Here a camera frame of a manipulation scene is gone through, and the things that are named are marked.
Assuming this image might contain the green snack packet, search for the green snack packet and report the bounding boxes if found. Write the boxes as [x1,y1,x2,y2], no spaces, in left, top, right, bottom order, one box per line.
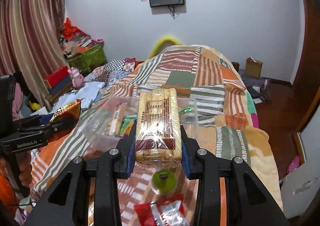
[119,115,137,137]

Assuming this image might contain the clear plastic storage bin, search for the clear plastic storage bin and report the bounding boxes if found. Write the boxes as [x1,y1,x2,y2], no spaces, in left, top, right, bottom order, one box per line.
[83,95,200,153]

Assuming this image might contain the pink plush toy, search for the pink plush toy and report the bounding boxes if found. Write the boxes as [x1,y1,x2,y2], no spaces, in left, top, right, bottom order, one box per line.
[68,67,85,90]

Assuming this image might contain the red white snack packets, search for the red white snack packets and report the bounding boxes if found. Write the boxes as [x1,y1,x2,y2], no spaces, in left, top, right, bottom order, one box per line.
[134,195,190,226]

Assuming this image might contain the rectangular biscuit pack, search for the rectangular biscuit pack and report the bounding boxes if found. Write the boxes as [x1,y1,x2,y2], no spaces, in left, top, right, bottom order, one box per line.
[135,88,182,169]

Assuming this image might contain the checkered patchwork quilt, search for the checkered patchwork quilt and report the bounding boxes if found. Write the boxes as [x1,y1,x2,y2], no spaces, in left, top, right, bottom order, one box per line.
[84,58,143,87]

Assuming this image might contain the yellow curved headboard tube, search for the yellow curved headboard tube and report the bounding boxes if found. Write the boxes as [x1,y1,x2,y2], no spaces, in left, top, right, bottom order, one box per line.
[149,35,182,59]

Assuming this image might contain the brown wooden door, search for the brown wooden door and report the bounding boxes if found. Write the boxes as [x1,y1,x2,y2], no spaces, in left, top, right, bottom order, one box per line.
[293,0,319,132]

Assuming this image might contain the green jelly cup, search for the green jelly cup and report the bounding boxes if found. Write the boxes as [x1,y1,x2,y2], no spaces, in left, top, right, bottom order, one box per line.
[151,170,177,195]

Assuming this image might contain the person left hand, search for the person left hand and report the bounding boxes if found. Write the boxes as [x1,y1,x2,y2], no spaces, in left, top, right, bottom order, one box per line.
[19,151,32,187]

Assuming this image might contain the clear bag of round cookies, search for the clear bag of round cookies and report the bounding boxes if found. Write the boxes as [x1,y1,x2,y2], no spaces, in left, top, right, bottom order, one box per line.
[179,107,192,120]

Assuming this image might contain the striped curtain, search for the striped curtain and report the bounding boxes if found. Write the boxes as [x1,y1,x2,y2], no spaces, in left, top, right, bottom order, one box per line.
[1,0,67,109]

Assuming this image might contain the green cardboard box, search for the green cardboard box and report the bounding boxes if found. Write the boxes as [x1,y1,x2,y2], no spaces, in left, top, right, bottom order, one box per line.
[67,43,107,75]

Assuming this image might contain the gold brown snack bag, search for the gold brown snack bag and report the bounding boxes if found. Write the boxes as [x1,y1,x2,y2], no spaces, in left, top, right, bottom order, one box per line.
[50,100,81,139]

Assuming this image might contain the brown paper bag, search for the brown paper bag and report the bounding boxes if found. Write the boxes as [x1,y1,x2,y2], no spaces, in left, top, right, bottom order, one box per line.
[245,57,263,78]

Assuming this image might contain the red flat box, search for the red flat box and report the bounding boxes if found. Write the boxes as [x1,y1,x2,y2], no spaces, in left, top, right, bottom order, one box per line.
[44,66,69,88]

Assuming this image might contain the striped patchwork blanket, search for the striped patchwork blanket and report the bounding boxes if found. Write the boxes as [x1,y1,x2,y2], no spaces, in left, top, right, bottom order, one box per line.
[31,46,267,225]

